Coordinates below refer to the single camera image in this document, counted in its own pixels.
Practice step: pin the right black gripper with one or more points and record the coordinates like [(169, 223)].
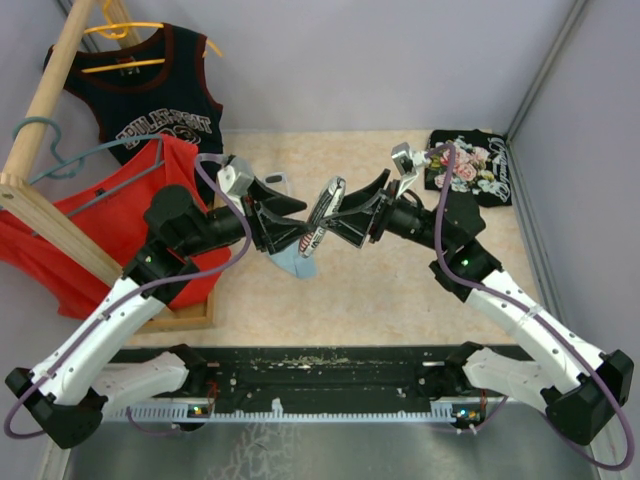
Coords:
[(366, 213)]

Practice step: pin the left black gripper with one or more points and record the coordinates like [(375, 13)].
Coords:
[(276, 233)]

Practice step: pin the newspaper print glasses case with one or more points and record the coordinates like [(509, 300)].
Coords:
[(327, 204)]

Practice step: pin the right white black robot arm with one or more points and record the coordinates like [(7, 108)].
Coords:
[(577, 386)]

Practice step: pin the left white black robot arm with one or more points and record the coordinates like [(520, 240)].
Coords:
[(69, 393)]

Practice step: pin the light blue cleaning cloth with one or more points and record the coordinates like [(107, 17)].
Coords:
[(291, 261)]

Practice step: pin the black floral folded shirt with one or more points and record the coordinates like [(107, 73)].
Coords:
[(481, 165)]

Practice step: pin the red tank top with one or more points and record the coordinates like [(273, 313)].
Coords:
[(110, 213)]

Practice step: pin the navy basketball tank top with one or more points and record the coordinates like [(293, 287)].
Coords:
[(155, 87)]

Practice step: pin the blue grey clothes hanger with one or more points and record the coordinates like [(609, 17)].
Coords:
[(68, 168)]

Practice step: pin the yellow clothes hanger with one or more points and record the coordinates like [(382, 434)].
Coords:
[(130, 45)]

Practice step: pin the white frame sunglasses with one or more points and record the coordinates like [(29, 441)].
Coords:
[(278, 182)]

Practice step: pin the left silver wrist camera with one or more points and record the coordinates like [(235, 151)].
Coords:
[(235, 177)]

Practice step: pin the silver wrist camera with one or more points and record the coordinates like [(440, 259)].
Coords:
[(235, 177), (409, 163)]

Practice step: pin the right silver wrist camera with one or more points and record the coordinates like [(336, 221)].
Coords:
[(409, 163)]

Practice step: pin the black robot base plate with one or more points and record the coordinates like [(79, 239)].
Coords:
[(327, 380)]

